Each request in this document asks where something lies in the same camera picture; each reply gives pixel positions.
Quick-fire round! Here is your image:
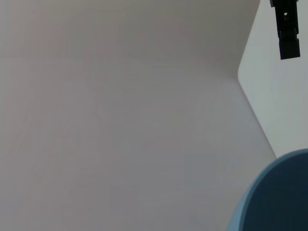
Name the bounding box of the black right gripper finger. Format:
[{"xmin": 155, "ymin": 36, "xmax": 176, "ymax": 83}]
[{"xmin": 269, "ymin": 0, "xmax": 301, "ymax": 60}]

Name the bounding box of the blue bowl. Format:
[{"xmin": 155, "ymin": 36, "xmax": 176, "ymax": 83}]
[{"xmin": 225, "ymin": 148, "xmax": 308, "ymax": 231}]

